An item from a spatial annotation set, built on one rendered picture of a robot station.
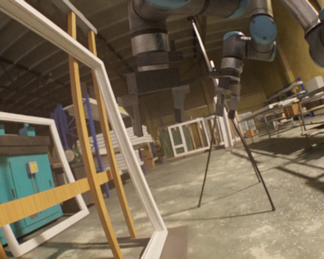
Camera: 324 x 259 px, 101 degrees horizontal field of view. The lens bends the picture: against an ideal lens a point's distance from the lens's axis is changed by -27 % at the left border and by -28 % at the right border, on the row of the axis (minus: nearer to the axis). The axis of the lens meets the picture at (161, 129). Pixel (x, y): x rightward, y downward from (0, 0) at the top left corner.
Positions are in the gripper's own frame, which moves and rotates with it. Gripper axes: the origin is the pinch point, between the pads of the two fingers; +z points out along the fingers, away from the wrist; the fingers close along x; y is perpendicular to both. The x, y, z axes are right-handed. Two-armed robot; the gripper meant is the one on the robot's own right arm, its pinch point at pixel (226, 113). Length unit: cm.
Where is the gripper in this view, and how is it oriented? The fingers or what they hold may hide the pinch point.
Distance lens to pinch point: 75.1
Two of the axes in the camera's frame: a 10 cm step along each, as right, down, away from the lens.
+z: -1.4, 9.9, 1.0
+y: 7.3, 1.7, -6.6
